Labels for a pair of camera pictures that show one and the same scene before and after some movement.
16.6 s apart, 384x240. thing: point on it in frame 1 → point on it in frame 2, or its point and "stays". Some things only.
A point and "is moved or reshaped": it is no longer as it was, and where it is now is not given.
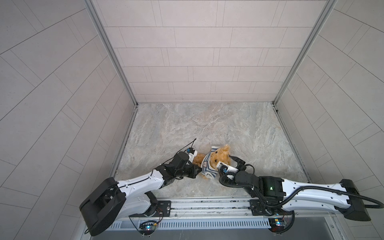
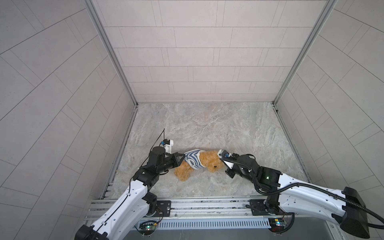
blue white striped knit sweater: x=209 y=171 is moved or reshaped
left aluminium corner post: x=90 y=5 stays
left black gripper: x=192 y=173 → x=173 y=157
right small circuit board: x=277 y=225 stays
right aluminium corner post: x=328 y=8 stays
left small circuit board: x=147 y=227 stays
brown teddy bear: x=221 y=154 is moved or reshaped
